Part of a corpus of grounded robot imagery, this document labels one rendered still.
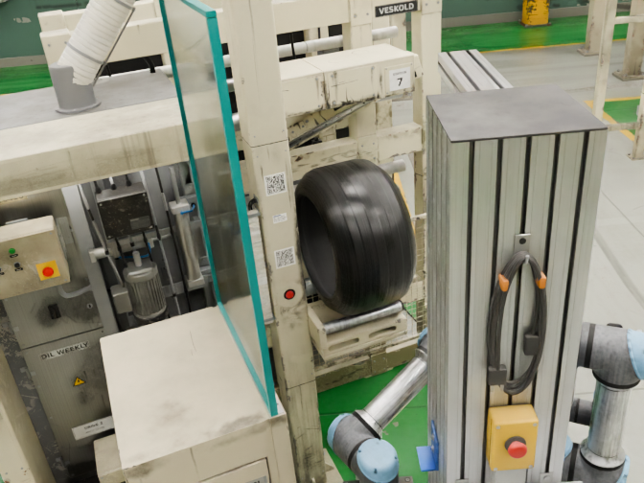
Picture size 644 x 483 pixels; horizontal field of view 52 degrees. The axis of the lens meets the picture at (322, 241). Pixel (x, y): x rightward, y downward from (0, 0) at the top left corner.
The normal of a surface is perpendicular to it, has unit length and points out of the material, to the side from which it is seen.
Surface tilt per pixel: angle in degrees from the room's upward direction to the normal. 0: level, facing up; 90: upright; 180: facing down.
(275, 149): 90
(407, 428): 0
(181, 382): 0
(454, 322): 90
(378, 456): 7
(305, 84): 90
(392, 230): 62
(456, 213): 90
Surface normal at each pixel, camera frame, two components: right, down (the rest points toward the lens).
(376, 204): 0.19, -0.37
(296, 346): 0.37, 0.43
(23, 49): 0.02, 0.48
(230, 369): -0.08, -0.87
